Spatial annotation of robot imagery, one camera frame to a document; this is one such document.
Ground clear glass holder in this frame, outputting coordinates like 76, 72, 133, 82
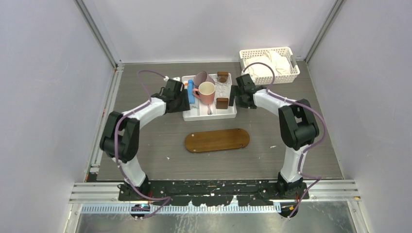
215, 79, 231, 98

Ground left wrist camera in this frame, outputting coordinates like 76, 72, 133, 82
163, 76, 181, 82

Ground white towels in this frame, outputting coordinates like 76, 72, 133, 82
244, 51, 291, 77

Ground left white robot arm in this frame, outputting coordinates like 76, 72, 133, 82
99, 79, 190, 201

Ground purple mug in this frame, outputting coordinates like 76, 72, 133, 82
193, 71, 215, 87

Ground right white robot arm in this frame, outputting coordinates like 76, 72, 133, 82
229, 74, 319, 199

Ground white basket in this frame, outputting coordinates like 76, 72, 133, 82
239, 47, 300, 85

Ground pink mug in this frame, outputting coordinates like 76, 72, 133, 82
192, 82, 216, 105

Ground oval wooden tray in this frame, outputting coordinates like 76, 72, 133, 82
184, 128, 250, 153

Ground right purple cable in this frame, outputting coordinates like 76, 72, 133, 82
242, 62, 327, 219

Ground white plastic tray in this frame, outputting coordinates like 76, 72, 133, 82
182, 71, 237, 122

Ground blue toothpaste tube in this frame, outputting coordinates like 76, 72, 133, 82
187, 80, 195, 104

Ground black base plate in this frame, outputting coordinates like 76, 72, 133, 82
118, 179, 310, 208

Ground brown wooden block back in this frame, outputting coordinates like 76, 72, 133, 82
217, 71, 229, 83

